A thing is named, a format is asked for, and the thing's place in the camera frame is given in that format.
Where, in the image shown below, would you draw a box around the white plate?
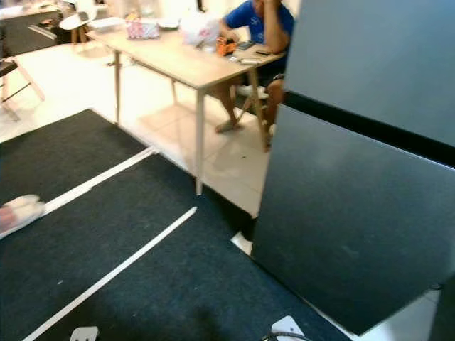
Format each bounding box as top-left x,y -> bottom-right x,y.
89,18 -> 125,33

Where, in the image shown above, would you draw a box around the black floor mat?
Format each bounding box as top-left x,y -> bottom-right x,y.
0,153 -> 353,341
0,11 -> 75,54
0,108 -> 150,221

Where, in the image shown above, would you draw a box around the orange black device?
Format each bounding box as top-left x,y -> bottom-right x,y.
217,37 -> 237,57

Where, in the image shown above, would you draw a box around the white floor tape strip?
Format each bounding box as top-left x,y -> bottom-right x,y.
0,146 -> 159,240
20,205 -> 198,341

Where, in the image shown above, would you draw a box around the light wooden table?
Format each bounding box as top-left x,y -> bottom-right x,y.
87,25 -> 290,197

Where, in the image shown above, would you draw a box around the pale grey right wrist camera mount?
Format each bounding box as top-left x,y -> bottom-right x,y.
270,315 -> 306,341

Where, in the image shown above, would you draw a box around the white slipper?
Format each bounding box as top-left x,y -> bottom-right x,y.
4,194 -> 48,234

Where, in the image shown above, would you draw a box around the white plastic bag red print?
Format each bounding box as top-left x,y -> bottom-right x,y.
179,7 -> 221,47

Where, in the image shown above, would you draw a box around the standing person's bare foot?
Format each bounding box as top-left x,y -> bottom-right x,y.
0,203 -> 14,229

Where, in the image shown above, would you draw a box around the seated person in blue shirt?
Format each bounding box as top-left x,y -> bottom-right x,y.
213,0 -> 296,151

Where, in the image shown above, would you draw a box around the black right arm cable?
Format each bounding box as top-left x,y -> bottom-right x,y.
262,330 -> 314,341

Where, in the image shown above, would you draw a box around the dark grey fridge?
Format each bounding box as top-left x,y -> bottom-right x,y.
251,0 -> 455,336

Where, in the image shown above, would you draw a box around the white shell chair wooden legs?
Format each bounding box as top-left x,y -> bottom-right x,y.
58,4 -> 100,43
231,78 -> 282,129

